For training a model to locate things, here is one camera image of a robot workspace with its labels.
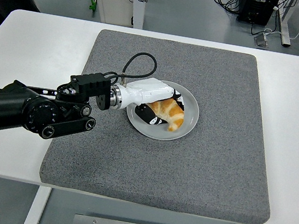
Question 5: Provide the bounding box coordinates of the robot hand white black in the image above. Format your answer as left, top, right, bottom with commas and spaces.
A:
113, 72, 190, 132

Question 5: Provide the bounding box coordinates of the golden croissant bread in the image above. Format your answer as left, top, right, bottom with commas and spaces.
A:
144, 94, 188, 134

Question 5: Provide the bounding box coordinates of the grey round plate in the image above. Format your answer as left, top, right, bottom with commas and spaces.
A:
121, 75, 204, 146

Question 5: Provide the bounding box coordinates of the grey felt mat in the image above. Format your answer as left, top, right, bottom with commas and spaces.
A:
36, 22, 296, 224

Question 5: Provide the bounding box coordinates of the small green object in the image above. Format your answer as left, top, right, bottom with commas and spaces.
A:
87, 0, 99, 12

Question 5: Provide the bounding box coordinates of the grey floor pedal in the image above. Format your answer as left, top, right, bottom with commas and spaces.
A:
253, 31, 271, 49

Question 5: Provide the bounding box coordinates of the black equipment box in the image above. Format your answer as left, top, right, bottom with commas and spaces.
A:
236, 0, 281, 28

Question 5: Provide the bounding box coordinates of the white desk leg with foot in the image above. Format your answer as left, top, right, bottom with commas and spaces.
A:
271, 0, 298, 49

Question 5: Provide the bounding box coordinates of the white table leg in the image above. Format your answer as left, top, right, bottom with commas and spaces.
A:
22, 183, 52, 224

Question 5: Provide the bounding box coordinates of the black cable bundle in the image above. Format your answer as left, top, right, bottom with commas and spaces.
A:
211, 0, 242, 15

